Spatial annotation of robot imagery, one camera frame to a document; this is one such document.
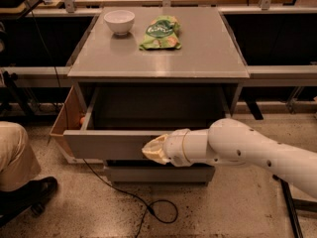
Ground grey drawer cabinet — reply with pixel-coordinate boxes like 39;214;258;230
65;6;251;185

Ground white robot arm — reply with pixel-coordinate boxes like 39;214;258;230
142;118;317;197

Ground black shoe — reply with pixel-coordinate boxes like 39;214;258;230
0;177;57;215

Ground orange ball in box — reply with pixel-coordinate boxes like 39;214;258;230
79;116;85;125

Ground grey top drawer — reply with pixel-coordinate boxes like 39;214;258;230
64;83;228;161

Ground white gripper with wrap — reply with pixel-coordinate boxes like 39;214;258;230
142;129;191;167

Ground white bowl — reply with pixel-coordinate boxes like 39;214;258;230
104;10;135;35

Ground black metal floor stand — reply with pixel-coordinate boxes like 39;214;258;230
272;176;317;238

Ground person leg beige trousers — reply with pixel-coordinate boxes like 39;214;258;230
0;121;41;192

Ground grey bottom drawer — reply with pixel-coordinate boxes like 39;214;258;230
104;166;215;183

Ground cardboard box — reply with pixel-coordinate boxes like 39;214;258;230
49;85;103;165

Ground grey drawer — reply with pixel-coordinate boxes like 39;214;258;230
64;83;228;161
104;166;215;183

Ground black floor cable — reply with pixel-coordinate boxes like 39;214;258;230
82;158;179;238

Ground green chip bag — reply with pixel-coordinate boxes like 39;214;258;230
139;15;181;51

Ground black hanging cable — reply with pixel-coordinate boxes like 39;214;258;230
13;0;75;132

